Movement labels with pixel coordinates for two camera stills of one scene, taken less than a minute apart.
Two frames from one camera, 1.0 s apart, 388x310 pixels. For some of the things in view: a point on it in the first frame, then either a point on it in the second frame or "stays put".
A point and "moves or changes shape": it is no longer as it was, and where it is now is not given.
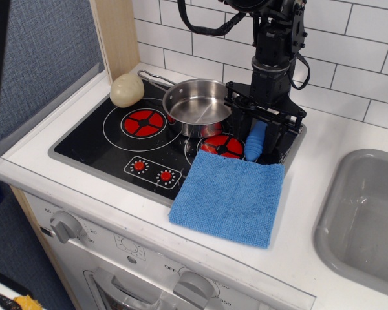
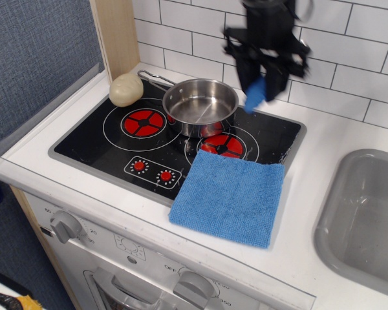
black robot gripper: x=266 y=97 -> x=269 y=30
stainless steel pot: x=197 y=108 stays put
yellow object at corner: x=26 y=303 stays put
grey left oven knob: x=66 y=225 stays put
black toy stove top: x=135 y=148 stays put
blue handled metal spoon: x=254 y=142 moves or changes shape
